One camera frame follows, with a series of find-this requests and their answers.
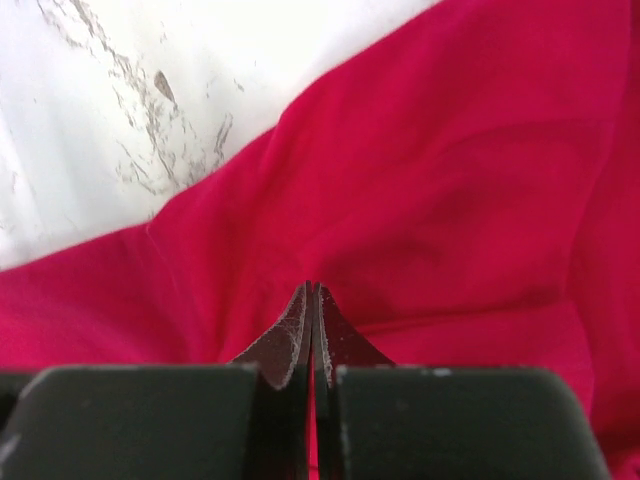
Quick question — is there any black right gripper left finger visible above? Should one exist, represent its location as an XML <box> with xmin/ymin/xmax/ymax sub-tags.
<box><xmin>1</xmin><ymin>284</ymin><xmax>313</xmax><ymax>479</ymax></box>

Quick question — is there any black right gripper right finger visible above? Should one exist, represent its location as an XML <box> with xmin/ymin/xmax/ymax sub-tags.
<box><xmin>312</xmin><ymin>284</ymin><xmax>610</xmax><ymax>479</ymax></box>

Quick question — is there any bright red t-shirt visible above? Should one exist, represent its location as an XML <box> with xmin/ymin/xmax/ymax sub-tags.
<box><xmin>1</xmin><ymin>1</ymin><xmax>639</xmax><ymax>479</ymax></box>

